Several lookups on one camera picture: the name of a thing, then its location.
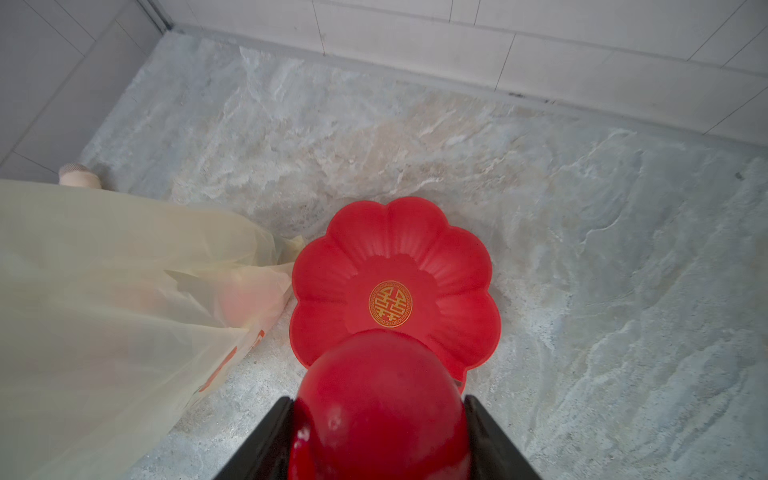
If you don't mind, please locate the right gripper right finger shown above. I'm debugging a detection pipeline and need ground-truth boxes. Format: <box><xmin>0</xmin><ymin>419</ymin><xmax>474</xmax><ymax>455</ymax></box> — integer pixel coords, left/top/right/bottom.
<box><xmin>463</xmin><ymin>395</ymin><xmax>541</xmax><ymax>480</ymax></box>

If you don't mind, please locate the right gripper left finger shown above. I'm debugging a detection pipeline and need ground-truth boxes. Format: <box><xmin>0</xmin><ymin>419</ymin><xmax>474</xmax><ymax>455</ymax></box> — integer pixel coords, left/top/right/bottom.
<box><xmin>214</xmin><ymin>396</ymin><xmax>294</xmax><ymax>480</ymax></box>

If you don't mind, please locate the red apple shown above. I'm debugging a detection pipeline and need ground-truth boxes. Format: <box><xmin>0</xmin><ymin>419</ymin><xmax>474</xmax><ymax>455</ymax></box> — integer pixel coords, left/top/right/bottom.
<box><xmin>288</xmin><ymin>330</ymin><xmax>471</xmax><ymax>479</ymax></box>

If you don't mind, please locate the cream plastic fruit bag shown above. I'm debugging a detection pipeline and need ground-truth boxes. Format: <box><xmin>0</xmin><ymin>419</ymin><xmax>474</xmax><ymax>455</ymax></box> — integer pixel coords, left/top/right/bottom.
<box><xmin>1</xmin><ymin>180</ymin><xmax>304</xmax><ymax>479</ymax></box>

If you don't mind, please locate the red flower-shaped plate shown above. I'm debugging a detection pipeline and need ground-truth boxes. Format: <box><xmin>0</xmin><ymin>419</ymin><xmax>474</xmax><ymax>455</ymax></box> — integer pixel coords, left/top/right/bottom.
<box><xmin>289</xmin><ymin>197</ymin><xmax>501</xmax><ymax>388</ymax></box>

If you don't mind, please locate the beige rolling pin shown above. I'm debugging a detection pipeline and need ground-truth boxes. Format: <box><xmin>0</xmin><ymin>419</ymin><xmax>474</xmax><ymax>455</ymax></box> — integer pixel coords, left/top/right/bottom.
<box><xmin>58</xmin><ymin>163</ymin><xmax>102</xmax><ymax>190</ymax></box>

